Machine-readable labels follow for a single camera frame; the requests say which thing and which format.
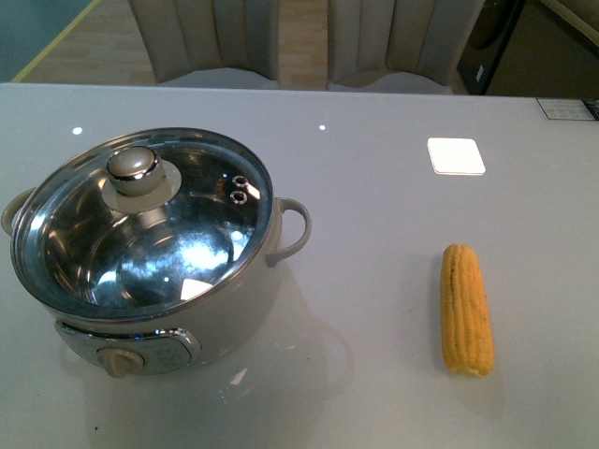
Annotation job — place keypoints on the glass pot lid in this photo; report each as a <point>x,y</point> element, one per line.
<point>141,224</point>

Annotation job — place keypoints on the yellow corn cob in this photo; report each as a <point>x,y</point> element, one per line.
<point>467,341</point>

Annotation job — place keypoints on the cream electric cooking pot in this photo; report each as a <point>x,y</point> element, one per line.
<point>201,331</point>

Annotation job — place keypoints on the left beige upholstered chair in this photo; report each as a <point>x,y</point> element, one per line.
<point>211,44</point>

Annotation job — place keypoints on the beige upholstered chair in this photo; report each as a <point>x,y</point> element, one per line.
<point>211,44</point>
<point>397,47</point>

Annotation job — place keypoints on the right beige upholstered chair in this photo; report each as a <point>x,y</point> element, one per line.
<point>397,47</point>

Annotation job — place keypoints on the black washing machine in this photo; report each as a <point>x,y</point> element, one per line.
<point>533,49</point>

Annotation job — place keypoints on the label sticker on table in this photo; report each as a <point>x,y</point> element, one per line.
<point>569,109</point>

